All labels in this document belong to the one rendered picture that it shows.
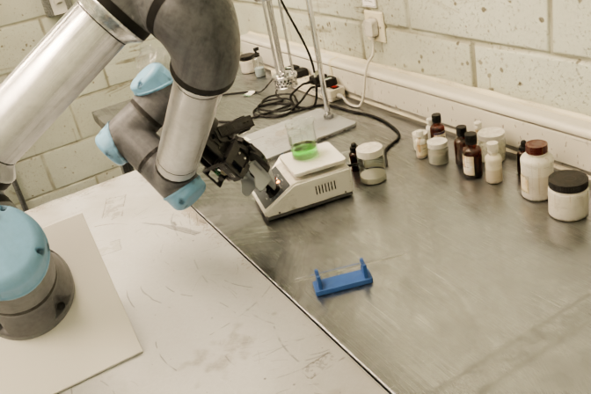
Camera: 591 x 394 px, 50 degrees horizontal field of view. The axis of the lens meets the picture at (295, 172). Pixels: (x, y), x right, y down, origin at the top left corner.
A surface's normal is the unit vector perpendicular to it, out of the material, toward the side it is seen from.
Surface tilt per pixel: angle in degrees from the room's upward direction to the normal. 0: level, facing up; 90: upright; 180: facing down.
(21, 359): 44
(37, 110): 98
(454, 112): 90
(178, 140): 113
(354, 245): 0
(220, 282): 0
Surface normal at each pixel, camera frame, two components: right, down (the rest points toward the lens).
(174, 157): -0.29, 0.77
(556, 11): -0.85, 0.36
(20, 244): 0.29, -0.34
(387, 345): -0.18, -0.89
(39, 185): 0.49, 0.29
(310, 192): 0.29, 0.36
